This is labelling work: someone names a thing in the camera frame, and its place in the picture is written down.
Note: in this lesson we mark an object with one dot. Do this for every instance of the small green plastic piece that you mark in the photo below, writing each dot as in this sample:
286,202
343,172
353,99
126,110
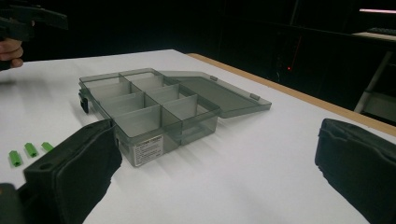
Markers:
14,158
31,149
47,146

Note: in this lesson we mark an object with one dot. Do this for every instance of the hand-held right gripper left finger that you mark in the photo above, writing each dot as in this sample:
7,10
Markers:
77,168

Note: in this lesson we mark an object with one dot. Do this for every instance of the dark keyboard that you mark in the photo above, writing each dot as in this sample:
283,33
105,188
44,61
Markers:
381,31

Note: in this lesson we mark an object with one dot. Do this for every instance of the grey transparent compartment box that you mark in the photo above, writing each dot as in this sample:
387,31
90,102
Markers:
162,105

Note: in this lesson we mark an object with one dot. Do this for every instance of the white metal stand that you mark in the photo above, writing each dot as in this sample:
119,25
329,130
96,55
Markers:
376,90

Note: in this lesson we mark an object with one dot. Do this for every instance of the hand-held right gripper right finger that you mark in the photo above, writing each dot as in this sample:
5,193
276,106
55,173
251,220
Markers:
358,161

